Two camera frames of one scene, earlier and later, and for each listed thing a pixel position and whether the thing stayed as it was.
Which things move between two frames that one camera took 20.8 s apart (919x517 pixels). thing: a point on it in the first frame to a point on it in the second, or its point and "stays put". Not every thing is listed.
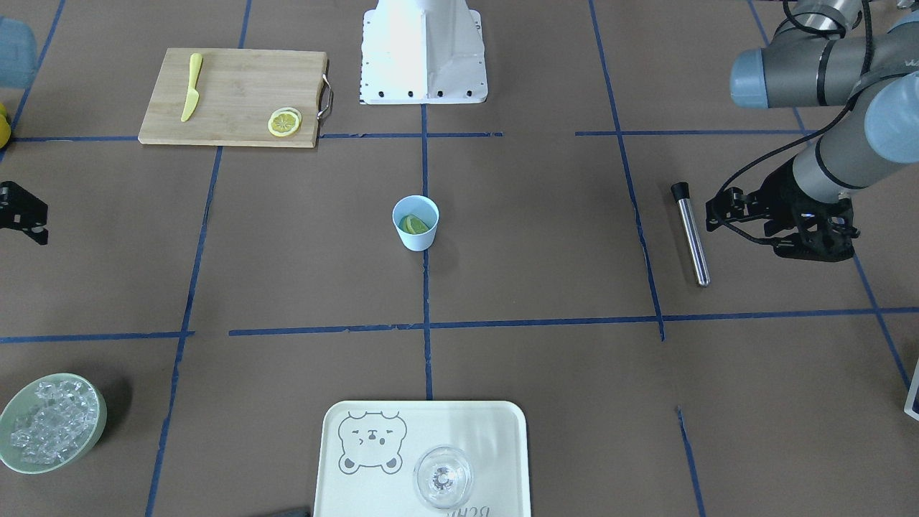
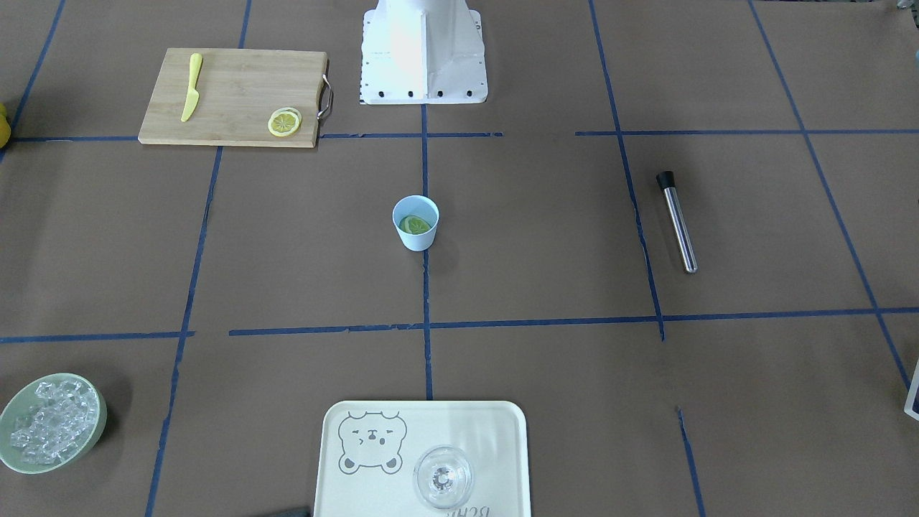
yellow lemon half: x=413 y=224 stays put
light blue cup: x=416 y=217 stays put
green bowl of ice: x=49 y=421 stays put
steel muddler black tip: x=680 y=193 to x=686 y=243
